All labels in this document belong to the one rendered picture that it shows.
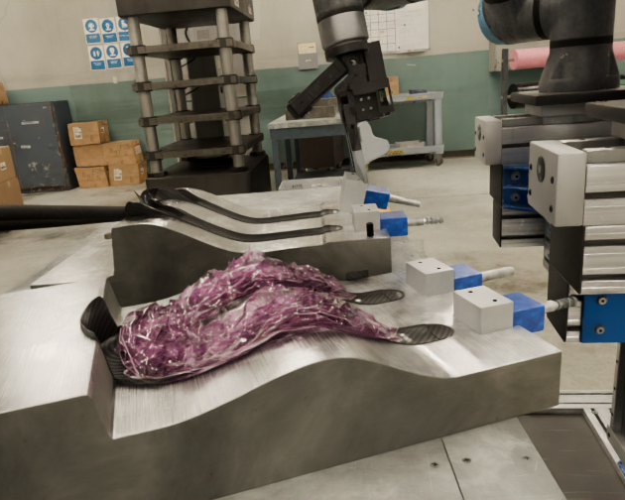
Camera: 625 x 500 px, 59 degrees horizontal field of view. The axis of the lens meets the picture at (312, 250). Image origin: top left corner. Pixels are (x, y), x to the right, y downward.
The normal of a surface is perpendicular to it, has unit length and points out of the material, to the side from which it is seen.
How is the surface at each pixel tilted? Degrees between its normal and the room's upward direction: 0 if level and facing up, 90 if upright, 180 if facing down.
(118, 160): 84
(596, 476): 0
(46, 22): 90
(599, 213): 90
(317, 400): 90
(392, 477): 0
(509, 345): 0
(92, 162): 81
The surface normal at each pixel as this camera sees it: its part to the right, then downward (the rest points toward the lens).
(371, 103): -0.02, 0.15
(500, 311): 0.29, 0.25
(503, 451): -0.07, -0.96
